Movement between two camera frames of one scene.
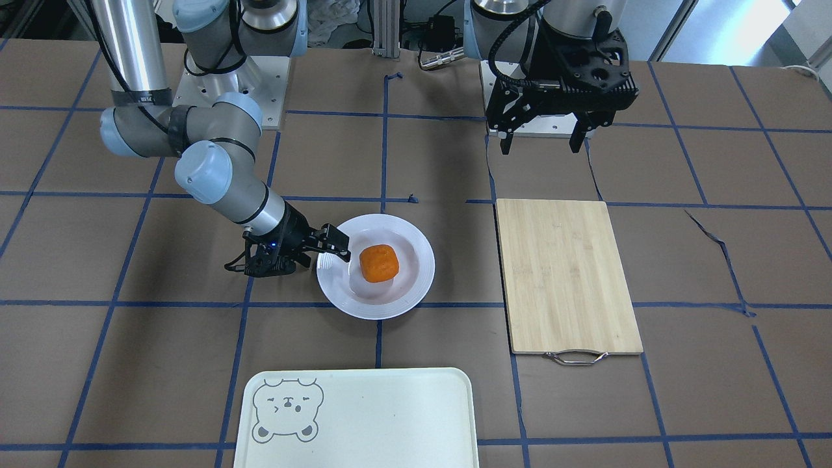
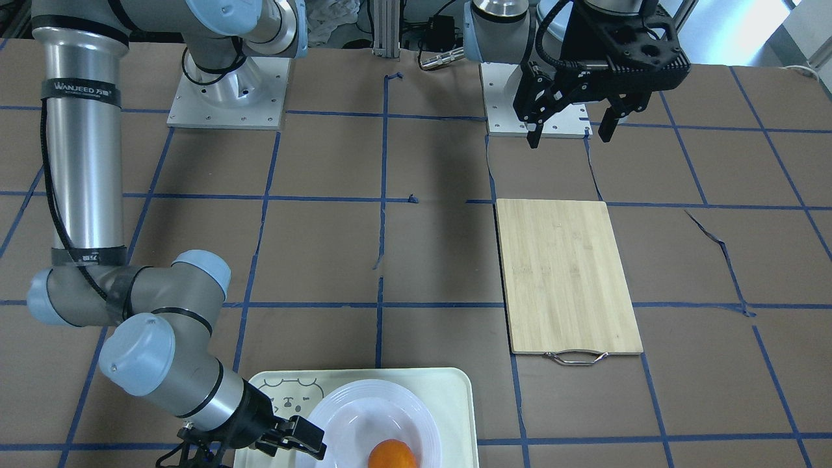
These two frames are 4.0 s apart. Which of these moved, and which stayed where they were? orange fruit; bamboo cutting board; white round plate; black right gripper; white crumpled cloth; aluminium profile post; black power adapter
Moved: white round plate; black right gripper; orange fruit
Stayed: bamboo cutting board; black power adapter; aluminium profile post; white crumpled cloth
